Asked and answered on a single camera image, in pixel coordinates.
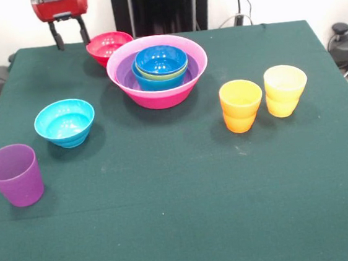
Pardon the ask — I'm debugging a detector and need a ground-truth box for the black power plug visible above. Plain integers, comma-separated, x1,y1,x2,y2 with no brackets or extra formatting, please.
233,13,246,27

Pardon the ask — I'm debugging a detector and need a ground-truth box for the purple bowl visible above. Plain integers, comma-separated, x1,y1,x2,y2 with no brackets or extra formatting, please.
112,43,202,95

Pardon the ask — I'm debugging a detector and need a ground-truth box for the cyan bowl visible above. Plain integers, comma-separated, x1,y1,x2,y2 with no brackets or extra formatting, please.
31,96,99,152

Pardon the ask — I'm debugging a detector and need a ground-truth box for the dark blue bowl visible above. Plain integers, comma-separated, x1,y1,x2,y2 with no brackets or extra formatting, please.
133,42,190,79

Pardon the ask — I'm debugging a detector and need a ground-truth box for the purple cup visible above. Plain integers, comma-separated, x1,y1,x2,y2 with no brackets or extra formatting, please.
0,141,46,211

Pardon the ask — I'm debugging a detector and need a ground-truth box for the yellow cup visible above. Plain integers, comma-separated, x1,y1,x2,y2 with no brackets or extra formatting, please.
262,63,310,106

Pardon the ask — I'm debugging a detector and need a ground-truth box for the green bowl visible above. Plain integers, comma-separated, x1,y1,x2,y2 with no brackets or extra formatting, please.
134,57,189,84

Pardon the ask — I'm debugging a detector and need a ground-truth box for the dark green tablecloth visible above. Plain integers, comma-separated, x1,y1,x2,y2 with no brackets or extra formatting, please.
0,14,348,261

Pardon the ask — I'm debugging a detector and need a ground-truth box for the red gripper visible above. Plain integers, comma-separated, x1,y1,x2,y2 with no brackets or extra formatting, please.
30,0,93,54

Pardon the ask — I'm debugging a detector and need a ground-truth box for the small red-pink bowl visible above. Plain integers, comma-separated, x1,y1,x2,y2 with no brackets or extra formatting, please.
84,29,137,69

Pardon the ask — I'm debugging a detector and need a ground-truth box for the large pink bowl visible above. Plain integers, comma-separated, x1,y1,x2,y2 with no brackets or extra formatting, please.
103,29,214,115

